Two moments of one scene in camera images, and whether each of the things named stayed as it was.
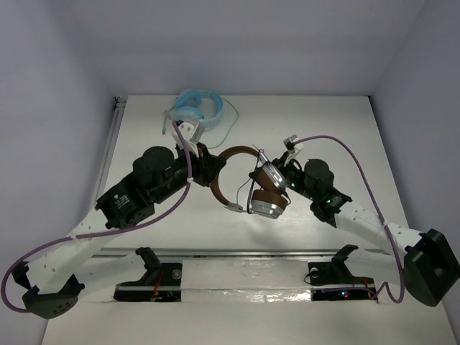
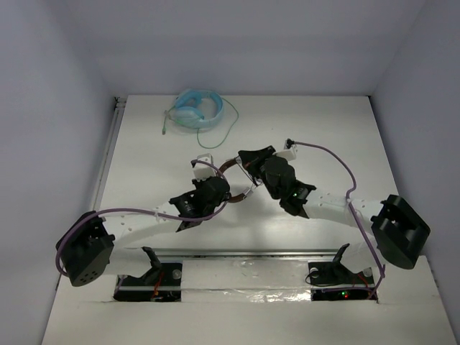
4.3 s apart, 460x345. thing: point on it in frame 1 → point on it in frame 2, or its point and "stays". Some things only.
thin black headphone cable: (261, 150) → (246, 172)
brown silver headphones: (267, 194) → (249, 191)
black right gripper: (279, 163) → (251, 157)
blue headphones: (187, 106) stays
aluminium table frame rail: (99, 191) stays
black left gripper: (212, 167) → (218, 187)
